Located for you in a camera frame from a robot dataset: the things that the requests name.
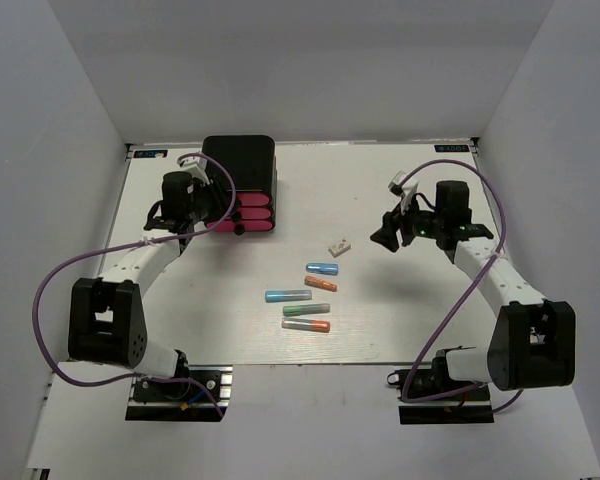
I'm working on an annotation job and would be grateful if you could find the left blue corner label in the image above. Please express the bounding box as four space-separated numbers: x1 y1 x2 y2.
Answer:
133 149 168 159

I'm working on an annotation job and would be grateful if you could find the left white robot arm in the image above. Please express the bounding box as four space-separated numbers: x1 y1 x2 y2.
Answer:
68 172 237 399

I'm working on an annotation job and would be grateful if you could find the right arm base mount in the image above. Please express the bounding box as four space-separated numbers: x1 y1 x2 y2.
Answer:
386 365 494 426

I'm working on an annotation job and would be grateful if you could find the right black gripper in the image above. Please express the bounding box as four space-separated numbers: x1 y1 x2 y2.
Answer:
370 192 445 253

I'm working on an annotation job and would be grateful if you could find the pink top drawer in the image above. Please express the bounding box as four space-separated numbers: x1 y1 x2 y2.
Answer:
236 192 271 208

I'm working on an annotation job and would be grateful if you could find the white eraser with red label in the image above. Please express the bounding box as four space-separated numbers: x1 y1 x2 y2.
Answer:
328 238 352 258

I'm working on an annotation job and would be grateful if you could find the light blue clear tube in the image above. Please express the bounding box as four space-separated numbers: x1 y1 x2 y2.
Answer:
264 289 312 303

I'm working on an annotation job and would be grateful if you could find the black drawer cabinet shell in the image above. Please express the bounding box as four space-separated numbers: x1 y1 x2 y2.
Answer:
202 135 277 231

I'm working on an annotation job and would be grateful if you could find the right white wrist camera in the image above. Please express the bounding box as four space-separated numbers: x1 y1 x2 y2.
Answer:
388 171 419 214

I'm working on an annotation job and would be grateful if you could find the blue pen refill tube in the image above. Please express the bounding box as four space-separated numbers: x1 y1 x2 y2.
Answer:
306 262 339 276

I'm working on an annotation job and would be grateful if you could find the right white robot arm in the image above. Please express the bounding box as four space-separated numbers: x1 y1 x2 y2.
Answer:
371 176 576 402

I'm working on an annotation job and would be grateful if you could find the pink middle drawer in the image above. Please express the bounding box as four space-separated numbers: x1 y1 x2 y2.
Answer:
232 206 273 221

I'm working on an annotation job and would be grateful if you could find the pink drawer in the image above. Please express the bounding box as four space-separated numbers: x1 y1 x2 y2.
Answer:
207 220 274 235
236 192 271 208
232 206 273 221

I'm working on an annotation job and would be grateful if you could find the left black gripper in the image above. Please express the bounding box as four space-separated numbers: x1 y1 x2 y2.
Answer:
186 175 241 224

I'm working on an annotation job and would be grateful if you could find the green clear tube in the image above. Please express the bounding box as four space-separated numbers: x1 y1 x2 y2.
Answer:
282 303 330 317

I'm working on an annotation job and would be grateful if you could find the blue corner label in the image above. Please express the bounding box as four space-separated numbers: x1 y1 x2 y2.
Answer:
434 144 471 153
133 149 168 159

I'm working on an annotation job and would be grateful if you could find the clear tube orange cap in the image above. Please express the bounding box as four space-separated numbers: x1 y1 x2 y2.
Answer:
281 318 331 333

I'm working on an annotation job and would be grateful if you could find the pink bottom drawer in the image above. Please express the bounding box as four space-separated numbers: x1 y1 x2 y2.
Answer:
207 220 274 235

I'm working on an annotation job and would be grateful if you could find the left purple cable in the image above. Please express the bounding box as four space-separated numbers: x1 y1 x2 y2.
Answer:
32 153 239 419

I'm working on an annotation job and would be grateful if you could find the right blue corner label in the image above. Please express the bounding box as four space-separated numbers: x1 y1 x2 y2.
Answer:
434 144 471 153

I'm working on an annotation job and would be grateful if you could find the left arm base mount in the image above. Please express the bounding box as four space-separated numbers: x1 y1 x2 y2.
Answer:
125 366 233 423

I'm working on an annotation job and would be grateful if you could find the orange pen refill tube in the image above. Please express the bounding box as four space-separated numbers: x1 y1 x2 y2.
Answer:
304 276 338 292

